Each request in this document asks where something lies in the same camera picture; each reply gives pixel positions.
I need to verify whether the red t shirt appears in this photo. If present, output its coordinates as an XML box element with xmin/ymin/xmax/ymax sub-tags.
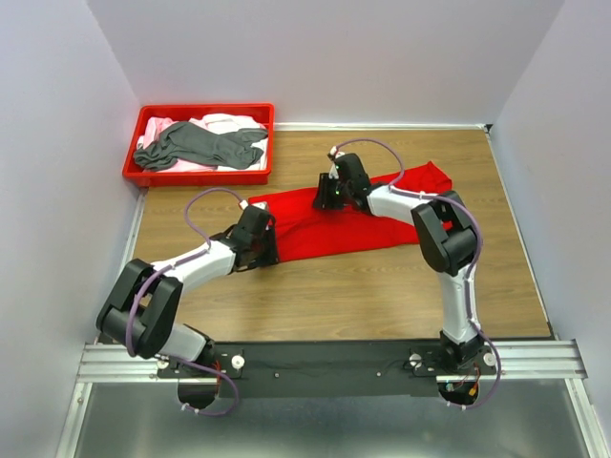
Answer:
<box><xmin>247</xmin><ymin>160</ymin><xmax>453</xmax><ymax>264</ymax></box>

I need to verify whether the aluminium frame rail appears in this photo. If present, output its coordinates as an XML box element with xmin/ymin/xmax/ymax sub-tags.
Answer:
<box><xmin>77</xmin><ymin>340</ymin><xmax>587</xmax><ymax>384</ymax></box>

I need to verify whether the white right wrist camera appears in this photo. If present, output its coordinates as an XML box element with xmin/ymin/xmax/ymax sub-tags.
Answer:
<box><xmin>327</xmin><ymin>146</ymin><xmax>345</xmax><ymax>162</ymax></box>

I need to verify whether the red plastic bin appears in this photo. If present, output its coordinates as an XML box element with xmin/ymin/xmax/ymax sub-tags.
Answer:
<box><xmin>122</xmin><ymin>102</ymin><xmax>275</xmax><ymax>187</ymax></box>

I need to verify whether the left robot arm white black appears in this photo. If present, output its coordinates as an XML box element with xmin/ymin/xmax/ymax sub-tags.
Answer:
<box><xmin>95</xmin><ymin>204</ymin><xmax>279</xmax><ymax>377</ymax></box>

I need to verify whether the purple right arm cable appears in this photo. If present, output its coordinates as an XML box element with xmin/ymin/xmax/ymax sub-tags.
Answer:
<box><xmin>333</xmin><ymin>137</ymin><xmax>502</xmax><ymax>412</ymax></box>

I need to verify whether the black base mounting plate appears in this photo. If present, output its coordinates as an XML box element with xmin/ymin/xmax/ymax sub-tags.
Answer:
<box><xmin>157</xmin><ymin>339</ymin><xmax>497</xmax><ymax>400</ymax></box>

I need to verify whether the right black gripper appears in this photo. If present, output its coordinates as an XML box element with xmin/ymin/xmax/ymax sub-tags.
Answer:
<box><xmin>309</xmin><ymin>174</ymin><xmax>350</xmax><ymax>211</ymax></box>

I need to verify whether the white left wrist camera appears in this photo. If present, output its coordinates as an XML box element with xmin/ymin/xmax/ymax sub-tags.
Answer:
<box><xmin>240</xmin><ymin>200</ymin><xmax>268</xmax><ymax>212</ymax></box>

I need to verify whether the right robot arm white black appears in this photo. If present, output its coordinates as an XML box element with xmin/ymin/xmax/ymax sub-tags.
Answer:
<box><xmin>313</xmin><ymin>150</ymin><xmax>485</xmax><ymax>374</ymax></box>

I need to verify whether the white t shirt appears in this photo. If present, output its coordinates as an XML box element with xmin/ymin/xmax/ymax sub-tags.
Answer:
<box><xmin>189</xmin><ymin>114</ymin><xmax>268</xmax><ymax>172</ymax></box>

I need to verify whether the grey t shirt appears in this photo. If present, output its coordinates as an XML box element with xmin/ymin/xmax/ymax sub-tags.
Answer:
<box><xmin>133</xmin><ymin>121</ymin><xmax>268</xmax><ymax>172</ymax></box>

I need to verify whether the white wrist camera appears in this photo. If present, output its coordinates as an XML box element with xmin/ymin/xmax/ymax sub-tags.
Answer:
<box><xmin>240</xmin><ymin>200</ymin><xmax>268</xmax><ymax>212</ymax></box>
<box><xmin>327</xmin><ymin>146</ymin><xmax>345</xmax><ymax>162</ymax></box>

